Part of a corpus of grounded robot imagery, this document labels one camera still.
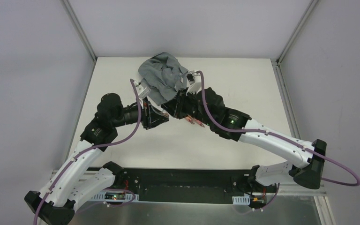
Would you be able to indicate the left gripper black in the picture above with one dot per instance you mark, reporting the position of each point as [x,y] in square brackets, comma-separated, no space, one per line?
[148,116]

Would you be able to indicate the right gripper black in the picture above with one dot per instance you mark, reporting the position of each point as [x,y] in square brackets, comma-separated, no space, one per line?
[180,107]

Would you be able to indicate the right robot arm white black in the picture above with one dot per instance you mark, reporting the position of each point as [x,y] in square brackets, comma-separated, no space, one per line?
[303,164]

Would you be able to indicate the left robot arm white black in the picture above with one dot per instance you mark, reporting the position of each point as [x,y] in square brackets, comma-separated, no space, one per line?
[58,201]

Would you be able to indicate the mannequin hand with painted nails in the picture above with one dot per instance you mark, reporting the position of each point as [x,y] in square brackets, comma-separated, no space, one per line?
[194,121]

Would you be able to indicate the grey shirt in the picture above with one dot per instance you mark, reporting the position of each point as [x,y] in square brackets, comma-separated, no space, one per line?
[164,75]

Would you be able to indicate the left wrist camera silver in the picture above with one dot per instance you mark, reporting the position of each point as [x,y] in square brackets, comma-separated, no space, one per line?
[142,89]

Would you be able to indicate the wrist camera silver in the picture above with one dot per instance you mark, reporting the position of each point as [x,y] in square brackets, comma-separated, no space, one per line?
[194,82]
[142,89]

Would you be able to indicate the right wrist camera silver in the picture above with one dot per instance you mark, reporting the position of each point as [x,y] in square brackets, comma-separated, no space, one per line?
[194,82]

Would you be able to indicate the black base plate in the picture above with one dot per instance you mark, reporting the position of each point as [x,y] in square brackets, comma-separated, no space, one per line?
[189,185]

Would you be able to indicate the left aluminium frame post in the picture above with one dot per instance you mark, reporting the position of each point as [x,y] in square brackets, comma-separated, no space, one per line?
[79,29]

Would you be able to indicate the aluminium frame post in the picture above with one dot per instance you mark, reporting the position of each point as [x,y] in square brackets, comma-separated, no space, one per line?
[299,26]
[79,29]

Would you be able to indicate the right aluminium frame post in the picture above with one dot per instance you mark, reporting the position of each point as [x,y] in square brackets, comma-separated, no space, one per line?
[299,26]

